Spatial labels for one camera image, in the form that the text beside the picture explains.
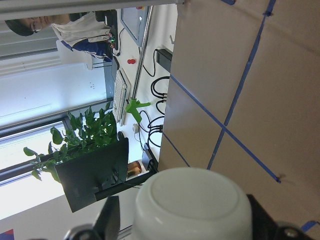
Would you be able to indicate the teach pendant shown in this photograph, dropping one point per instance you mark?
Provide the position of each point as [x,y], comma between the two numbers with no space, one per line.
[136,21]

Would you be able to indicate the white keyboard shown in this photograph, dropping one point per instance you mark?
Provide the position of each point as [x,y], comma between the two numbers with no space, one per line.
[122,87]

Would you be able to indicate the green plant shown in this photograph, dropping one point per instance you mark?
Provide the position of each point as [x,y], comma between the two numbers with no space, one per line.
[88,133]

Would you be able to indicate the metal reacher tool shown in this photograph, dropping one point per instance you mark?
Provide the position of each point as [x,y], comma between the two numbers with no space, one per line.
[142,53]

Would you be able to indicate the person in blue jacket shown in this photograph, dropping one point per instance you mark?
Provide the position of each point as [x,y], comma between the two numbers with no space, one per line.
[76,31]

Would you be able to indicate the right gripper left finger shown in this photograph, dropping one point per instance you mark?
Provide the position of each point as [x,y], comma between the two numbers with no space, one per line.
[107,224]

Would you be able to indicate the black monitor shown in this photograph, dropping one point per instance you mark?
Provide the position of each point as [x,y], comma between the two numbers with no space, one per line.
[102,173]

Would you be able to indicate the green clamp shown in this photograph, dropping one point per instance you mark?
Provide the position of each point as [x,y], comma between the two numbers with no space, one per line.
[132,108]

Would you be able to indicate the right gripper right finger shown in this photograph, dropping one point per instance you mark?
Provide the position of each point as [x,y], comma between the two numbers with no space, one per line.
[265,228]

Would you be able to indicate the aluminium frame post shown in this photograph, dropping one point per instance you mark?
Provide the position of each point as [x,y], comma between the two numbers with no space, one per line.
[19,9]

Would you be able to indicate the white cup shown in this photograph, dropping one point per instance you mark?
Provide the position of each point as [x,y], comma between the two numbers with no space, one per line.
[188,203]

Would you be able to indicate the black power adapter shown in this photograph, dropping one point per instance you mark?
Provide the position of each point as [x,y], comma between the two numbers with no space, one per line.
[164,58]

